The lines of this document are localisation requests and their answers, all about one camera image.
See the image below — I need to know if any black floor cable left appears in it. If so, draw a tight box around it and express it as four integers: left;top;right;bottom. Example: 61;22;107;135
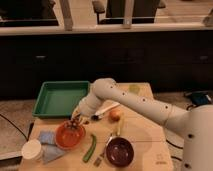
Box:
0;113;30;142

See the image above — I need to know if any dark maroon bowl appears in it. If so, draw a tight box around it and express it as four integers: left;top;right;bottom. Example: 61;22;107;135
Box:
106;137;134;167

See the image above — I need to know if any yellow corn cob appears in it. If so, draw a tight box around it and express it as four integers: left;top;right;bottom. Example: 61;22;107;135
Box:
115;116;124;136

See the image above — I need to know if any red orange bowl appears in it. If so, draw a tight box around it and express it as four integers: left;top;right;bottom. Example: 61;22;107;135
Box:
54;121;86;150

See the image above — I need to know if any metal fork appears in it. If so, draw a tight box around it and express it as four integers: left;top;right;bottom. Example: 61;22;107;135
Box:
93;133;114;167

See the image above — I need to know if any orange fruit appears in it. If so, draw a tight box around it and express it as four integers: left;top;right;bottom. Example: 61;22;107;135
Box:
109;109;121;122

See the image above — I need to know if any green plastic tray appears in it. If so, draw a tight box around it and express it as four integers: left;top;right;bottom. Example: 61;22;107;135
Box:
32;81;90;118

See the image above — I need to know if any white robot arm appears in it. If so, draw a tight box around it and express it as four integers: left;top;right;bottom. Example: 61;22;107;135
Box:
77;78;213;171

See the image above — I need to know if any green chili pepper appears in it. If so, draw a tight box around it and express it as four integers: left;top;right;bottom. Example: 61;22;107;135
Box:
82;134;97;163

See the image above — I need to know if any blue cloth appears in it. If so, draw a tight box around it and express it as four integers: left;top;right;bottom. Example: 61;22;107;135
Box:
38;131;65;164

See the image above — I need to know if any white round container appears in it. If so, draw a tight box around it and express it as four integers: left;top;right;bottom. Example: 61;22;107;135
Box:
21;139;43;161

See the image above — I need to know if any dark purple grape bunch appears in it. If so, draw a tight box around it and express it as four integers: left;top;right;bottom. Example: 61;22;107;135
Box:
65;120;80;130

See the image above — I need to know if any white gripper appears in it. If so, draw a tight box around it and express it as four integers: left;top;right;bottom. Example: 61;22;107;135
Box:
72;94;101;118

